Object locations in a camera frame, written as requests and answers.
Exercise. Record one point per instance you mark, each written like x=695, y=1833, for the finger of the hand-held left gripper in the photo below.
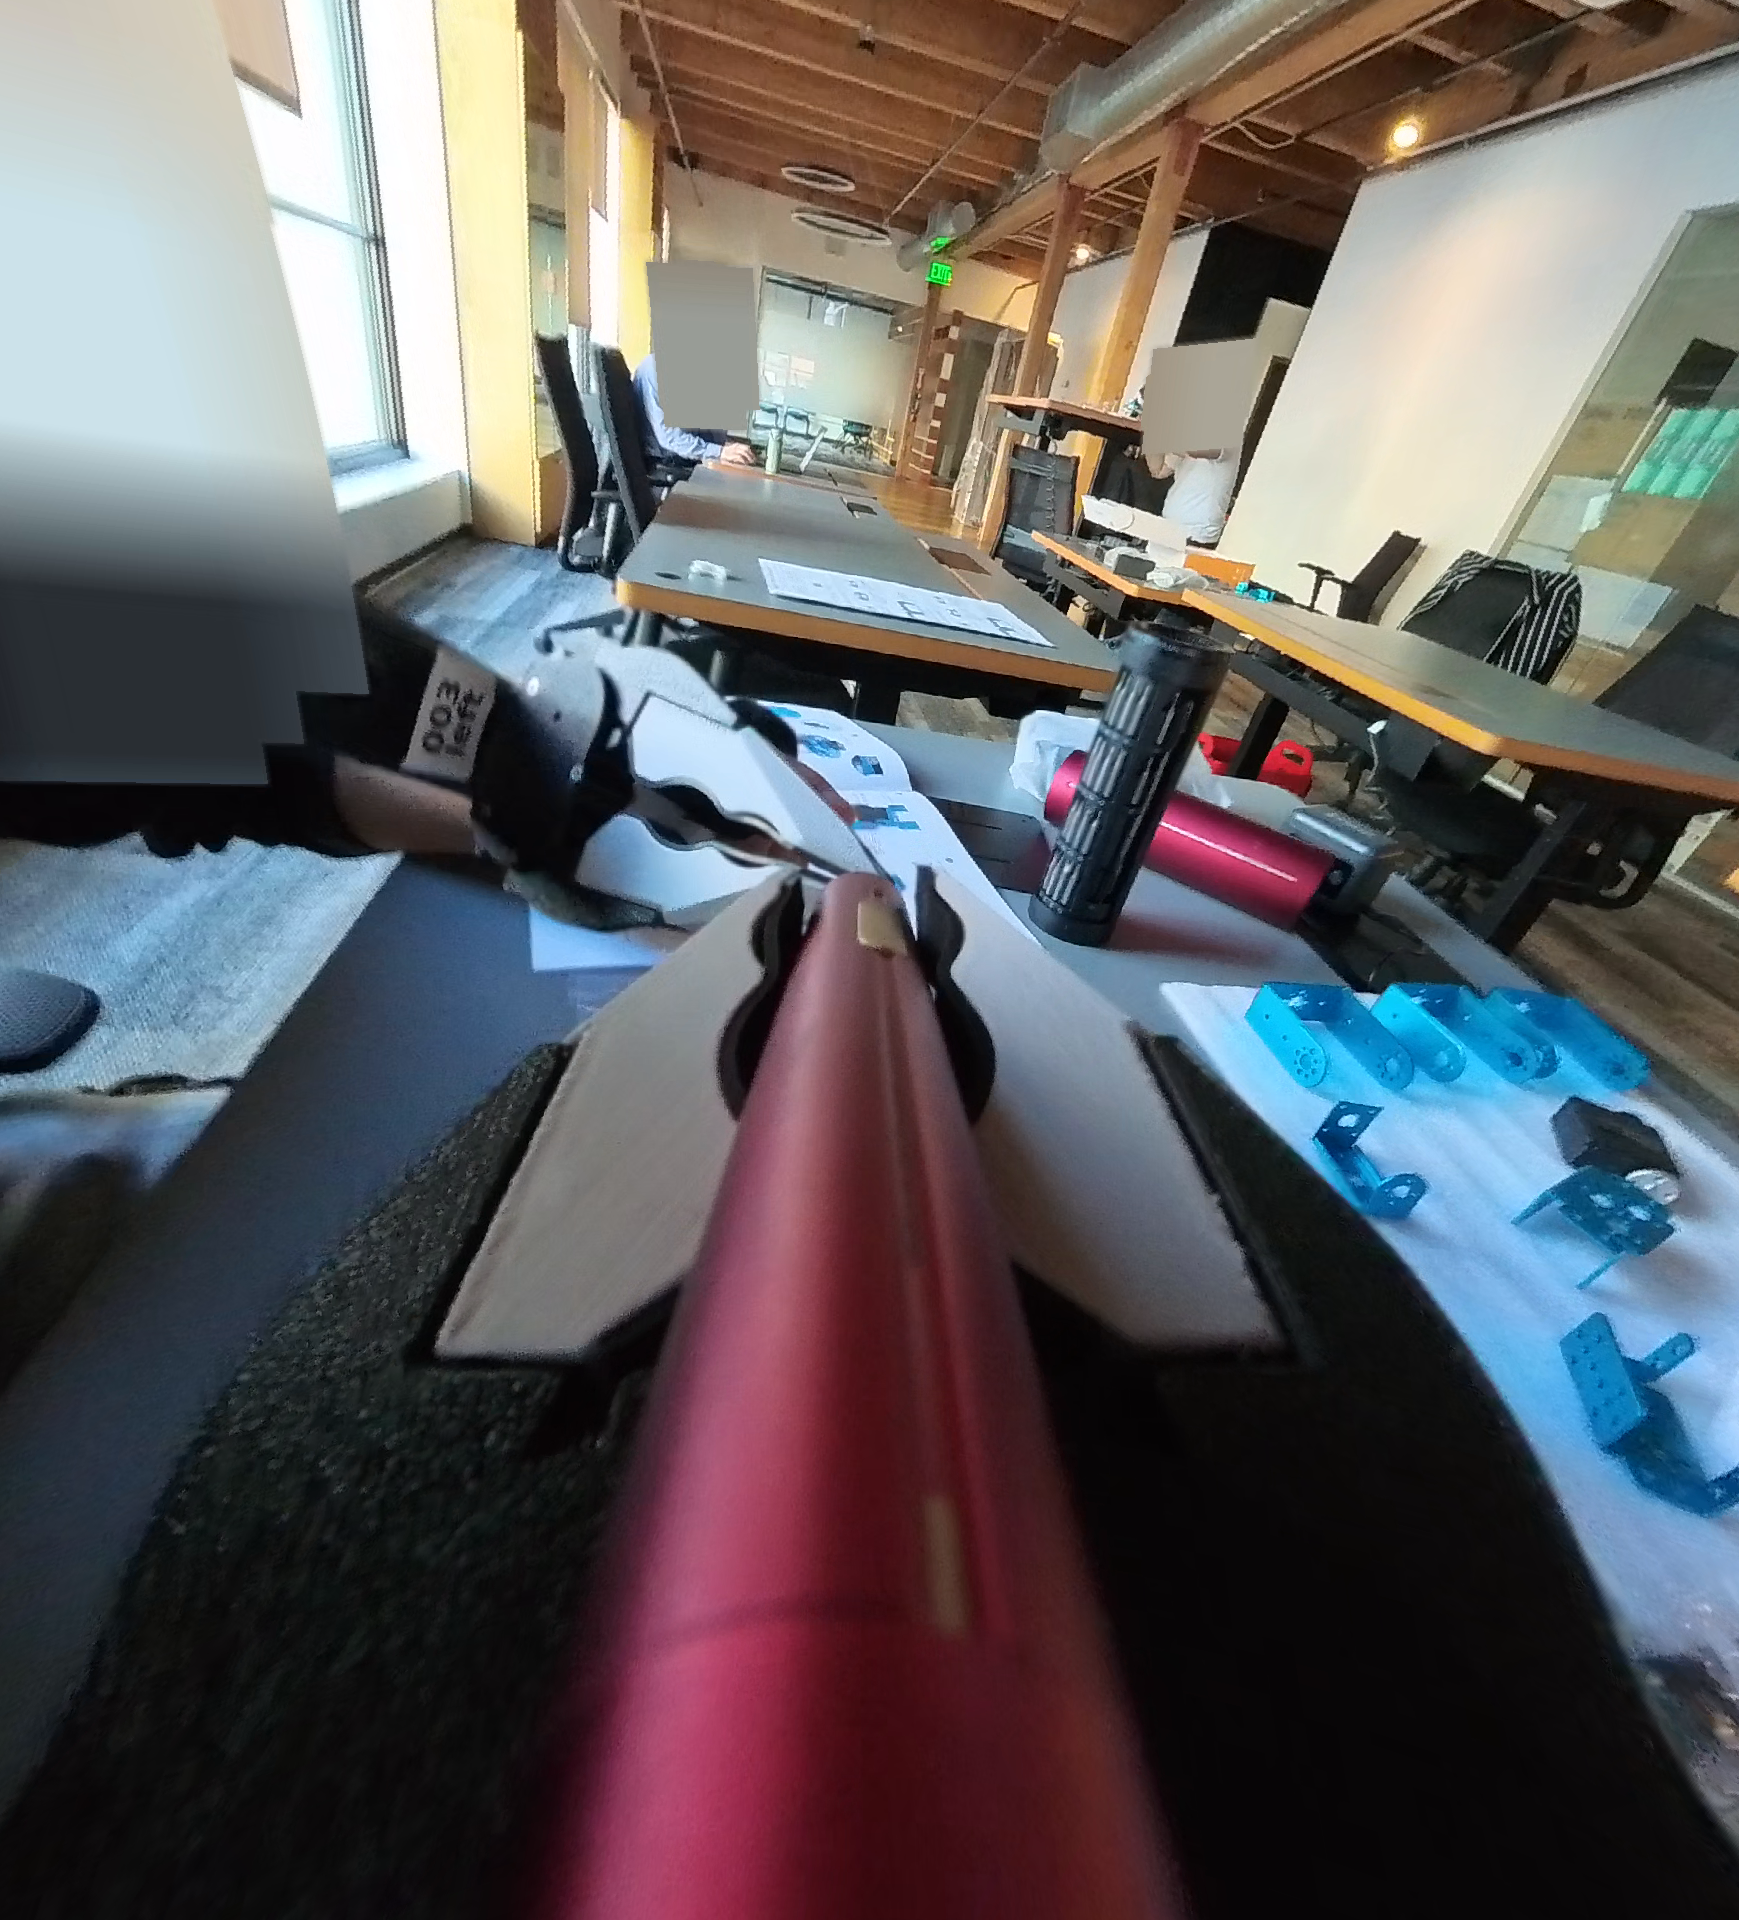
x=750, y=781
x=674, y=879

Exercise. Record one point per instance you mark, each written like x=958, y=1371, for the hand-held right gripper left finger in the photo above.
x=583, y=1202

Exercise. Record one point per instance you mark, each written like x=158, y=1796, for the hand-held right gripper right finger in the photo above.
x=1094, y=1171

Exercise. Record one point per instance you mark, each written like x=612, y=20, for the red electric screwdriver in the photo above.
x=853, y=1349

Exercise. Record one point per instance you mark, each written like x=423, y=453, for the grey office desk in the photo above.
x=720, y=570
x=1485, y=690

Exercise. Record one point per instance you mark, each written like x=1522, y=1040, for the dark grey desk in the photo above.
x=359, y=991

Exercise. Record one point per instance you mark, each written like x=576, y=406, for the person's left hand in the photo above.
x=405, y=810

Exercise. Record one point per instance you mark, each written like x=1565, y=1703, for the white instruction booklet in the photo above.
x=892, y=781

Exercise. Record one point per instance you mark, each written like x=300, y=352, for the set of blue metal brackets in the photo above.
x=1313, y=1035

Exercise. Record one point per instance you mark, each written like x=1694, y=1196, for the black office chair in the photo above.
x=1724, y=690
x=578, y=450

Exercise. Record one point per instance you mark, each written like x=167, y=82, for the red metal cylinder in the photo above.
x=1228, y=848

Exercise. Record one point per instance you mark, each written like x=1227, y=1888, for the black perforated cylinder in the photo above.
x=1124, y=781

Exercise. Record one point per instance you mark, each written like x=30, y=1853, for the white foam sheet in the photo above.
x=1469, y=1306

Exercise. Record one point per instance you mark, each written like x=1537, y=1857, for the black servo motor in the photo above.
x=1611, y=1142

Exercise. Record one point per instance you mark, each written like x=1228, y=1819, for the wooden post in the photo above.
x=1155, y=272

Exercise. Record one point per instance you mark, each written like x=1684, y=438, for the silver air duct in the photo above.
x=1184, y=75

